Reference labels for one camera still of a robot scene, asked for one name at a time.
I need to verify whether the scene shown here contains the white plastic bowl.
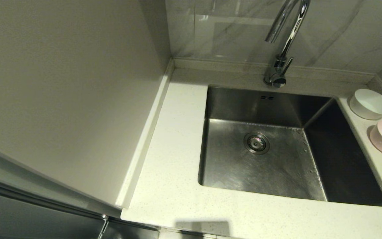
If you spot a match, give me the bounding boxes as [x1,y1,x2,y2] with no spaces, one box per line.
[349,88,382,120]

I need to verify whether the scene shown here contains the chrome gooseneck faucet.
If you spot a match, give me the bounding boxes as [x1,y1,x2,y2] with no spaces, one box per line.
[264,0,311,89]

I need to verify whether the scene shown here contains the chrome appliance door handle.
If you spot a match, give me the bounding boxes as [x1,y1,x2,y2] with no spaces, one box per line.
[97,215,109,239]

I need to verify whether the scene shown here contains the stainless steel sink basin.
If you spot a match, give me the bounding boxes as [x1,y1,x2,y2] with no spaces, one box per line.
[198,85,382,208]

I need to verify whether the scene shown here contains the dark steel appliance door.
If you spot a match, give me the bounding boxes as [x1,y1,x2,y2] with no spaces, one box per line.
[0,178,160,239]

